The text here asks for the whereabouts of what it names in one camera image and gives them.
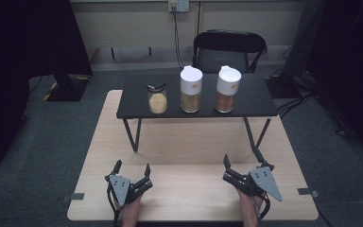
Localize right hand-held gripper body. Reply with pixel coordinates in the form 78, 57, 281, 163
222, 166, 284, 203

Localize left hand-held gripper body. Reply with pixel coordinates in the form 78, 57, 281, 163
105, 172, 154, 208

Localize black shelf riser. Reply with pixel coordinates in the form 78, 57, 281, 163
115, 73, 280, 153

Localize black-lidded glass jar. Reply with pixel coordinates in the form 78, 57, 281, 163
145, 78, 169, 115

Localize white-lidded jar brown spice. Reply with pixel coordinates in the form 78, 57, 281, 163
214, 64, 243, 114

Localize white-lidded jar yellow spice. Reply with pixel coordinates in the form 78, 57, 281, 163
179, 64, 204, 114

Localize person's left hand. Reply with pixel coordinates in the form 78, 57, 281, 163
116, 194, 144, 227

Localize person's right hand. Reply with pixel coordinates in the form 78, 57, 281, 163
236, 188, 265, 227

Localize grey tape strip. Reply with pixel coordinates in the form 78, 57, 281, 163
296, 187, 320, 199
60, 192, 86, 203

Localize black floor equipment box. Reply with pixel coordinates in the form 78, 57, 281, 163
264, 71, 301, 99

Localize black stand base yellow tape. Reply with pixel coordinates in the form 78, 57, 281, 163
42, 73, 92, 103

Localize black folding chair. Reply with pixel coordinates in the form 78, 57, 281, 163
191, 29, 268, 75

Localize black curtain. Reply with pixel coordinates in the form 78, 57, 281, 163
0, 0, 94, 173
305, 0, 363, 166

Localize left hand-held gripper cable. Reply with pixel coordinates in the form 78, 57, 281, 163
106, 183, 123, 227

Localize hand-held gripper cable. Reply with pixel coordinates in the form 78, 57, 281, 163
255, 193, 271, 222
106, 183, 123, 227

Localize right hand-held gripper cable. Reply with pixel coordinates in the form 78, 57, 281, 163
255, 193, 271, 222

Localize black floor cables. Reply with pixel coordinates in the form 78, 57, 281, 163
275, 89, 360, 140

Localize black power cable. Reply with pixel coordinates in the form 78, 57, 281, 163
171, 5, 187, 70

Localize white wall socket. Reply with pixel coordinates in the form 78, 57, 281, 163
167, 0, 191, 13

